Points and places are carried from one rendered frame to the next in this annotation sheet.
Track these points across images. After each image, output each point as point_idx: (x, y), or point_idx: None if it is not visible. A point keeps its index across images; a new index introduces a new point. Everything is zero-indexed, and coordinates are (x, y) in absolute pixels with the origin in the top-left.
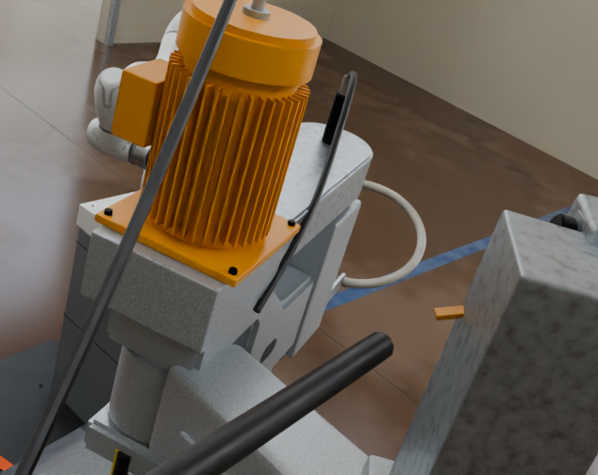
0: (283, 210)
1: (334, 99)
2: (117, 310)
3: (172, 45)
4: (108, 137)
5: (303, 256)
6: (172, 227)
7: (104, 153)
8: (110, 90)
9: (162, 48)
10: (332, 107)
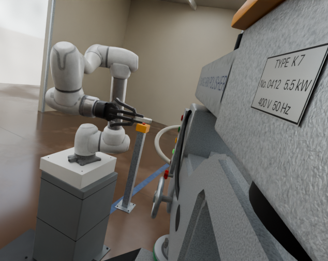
0: None
1: (239, 38)
2: None
3: (91, 57)
4: (63, 95)
5: (230, 153)
6: None
7: (60, 110)
8: (64, 55)
9: (86, 58)
10: (238, 44)
